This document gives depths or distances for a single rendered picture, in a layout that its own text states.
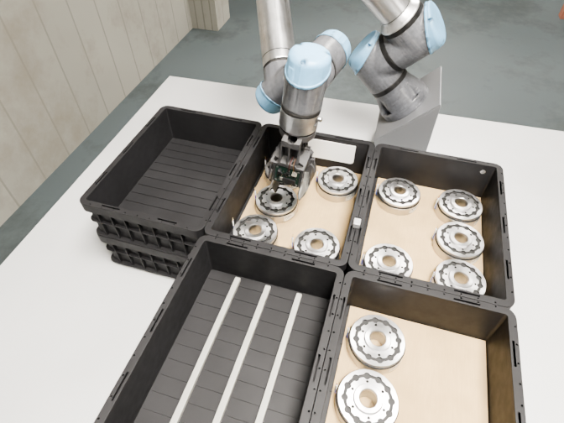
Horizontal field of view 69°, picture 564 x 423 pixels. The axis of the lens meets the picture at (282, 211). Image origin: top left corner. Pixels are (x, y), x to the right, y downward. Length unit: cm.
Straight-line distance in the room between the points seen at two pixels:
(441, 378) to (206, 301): 47
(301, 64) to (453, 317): 53
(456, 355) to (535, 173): 81
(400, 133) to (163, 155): 69
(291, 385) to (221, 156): 66
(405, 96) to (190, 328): 86
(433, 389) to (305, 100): 55
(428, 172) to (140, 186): 74
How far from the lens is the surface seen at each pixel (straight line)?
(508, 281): 87
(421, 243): 99
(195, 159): 118
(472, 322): 85
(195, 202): 105
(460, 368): 86
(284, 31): 95
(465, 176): 111
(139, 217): 91
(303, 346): 81
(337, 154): 109
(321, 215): 100
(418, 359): 84
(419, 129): 126
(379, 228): 99
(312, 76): 71
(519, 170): 150
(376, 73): 123
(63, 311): 112
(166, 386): 81
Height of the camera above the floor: 157
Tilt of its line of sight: 47 degrees down
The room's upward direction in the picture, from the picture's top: straight up
